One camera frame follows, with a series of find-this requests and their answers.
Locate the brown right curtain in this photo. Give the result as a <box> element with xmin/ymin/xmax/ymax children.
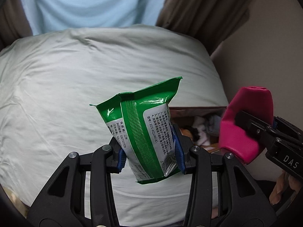
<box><xmin>156</xmin><ymin>0</ymin><xmax>253</xmax><ymax>54</ymax></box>

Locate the person's right hand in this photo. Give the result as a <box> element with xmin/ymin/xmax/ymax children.
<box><xmin>269</xmin><ymin>170</ymin><xmax>302</xmax><ymax>205</ymax></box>

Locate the patterned cardboard box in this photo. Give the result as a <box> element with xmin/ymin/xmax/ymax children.
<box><xmin>170</xmin><ymin>107</ymin><xmax>226</xmax><ymax>153</ymax></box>

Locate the light blue hanging sheet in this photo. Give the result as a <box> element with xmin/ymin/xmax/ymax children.
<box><xmin>21</xmin><ymin>0</ymin><xmax>165</xmax><ymax>35</ymax></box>

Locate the brown curtain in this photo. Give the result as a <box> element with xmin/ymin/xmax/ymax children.
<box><xmin>1</xmin><ymin>0</ymin><xmax>33</xmax><ymax>50</ymax></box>
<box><xmin>156</xmin><ymin>0</ymin><xmax>253</xmax><ymax>54</ymax></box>

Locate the brown left curtain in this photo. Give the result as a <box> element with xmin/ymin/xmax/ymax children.
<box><xmin>1</xmin><ymin>0</ymin><xmax>33</xmax><ymax>50</ymax></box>

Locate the grey fuzzy sock ball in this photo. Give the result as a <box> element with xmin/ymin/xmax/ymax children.
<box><xmin>205</xmin><ymin>115</ymin><xmax>221</xmax><ymax>136</ymax></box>

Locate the pink zip pouch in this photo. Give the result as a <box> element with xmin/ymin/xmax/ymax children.
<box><xmin>219</xmin><ymin>87</ymin><xmax>274</xmax><ymax>164</ymax></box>

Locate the pale green bed sheet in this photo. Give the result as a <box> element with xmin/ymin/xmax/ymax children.
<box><xmin>1</xmin><ymin>26</ymin><xmax>228</xmax><ymax>225</ymax></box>

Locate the green wet wipes pack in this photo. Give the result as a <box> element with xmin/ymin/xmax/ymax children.
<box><xmin>96</xmin><ymin>76</ymin><xmax>182</xmax><ymax>184</ymax></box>

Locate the grey microfibre cloth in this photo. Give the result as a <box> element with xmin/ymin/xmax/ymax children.
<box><xmin>192</xmin><ymin>116</ymin><xmax>211</xmax><ymax>146</ymax></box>

